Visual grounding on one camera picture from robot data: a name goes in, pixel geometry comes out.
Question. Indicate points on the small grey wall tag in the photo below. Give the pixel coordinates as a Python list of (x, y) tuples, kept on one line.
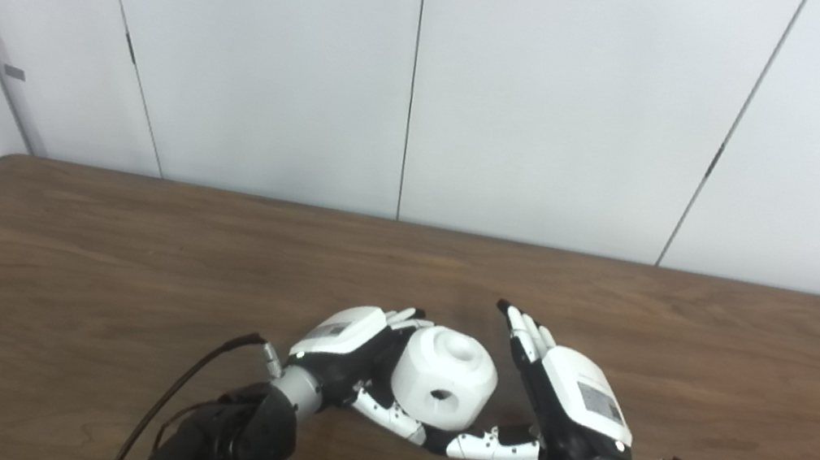
[(14, 72)]

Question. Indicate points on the black panel seam clip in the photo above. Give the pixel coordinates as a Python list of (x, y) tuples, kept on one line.
[(130, 48), (714, 161)]

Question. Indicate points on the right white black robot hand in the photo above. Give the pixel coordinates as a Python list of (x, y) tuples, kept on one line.
[(585, 398)]

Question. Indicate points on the round white plastic piece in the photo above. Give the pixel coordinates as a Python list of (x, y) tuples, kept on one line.
[(445, 371)]

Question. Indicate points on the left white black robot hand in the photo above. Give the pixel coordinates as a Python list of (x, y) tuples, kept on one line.
[(345, 331)]

